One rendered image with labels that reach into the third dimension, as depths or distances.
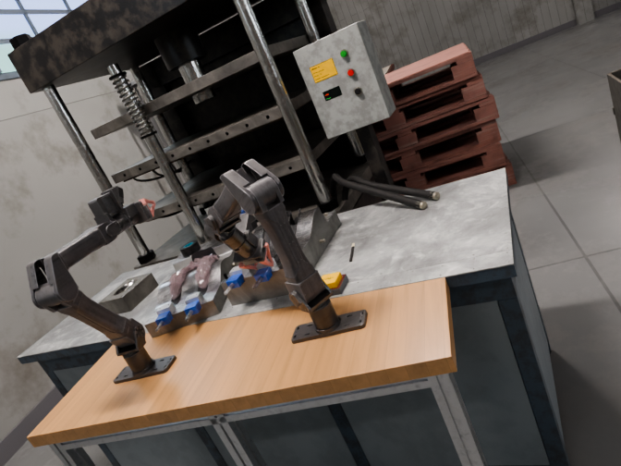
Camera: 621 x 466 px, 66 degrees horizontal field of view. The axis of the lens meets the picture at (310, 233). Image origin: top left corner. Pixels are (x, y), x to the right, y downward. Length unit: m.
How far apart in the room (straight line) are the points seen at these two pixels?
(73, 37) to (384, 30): 9.10
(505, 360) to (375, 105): 1.16
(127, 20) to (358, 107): 1.04
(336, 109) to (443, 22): 9.06
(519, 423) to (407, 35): 10.01
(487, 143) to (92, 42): 2.73
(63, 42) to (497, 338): 2.19
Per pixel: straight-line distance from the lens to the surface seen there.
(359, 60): 2.08
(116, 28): 2.39
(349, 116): 2.13
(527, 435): 1.67
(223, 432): 1.31
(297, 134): 2.09
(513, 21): 11.25
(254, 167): 1.14
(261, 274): 1.46
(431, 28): 11.11
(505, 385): 1.53
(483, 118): 3.80
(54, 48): 2.64
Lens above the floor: 1.40
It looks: 18 degrees down
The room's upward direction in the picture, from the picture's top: 24 degrees counter-clockwise
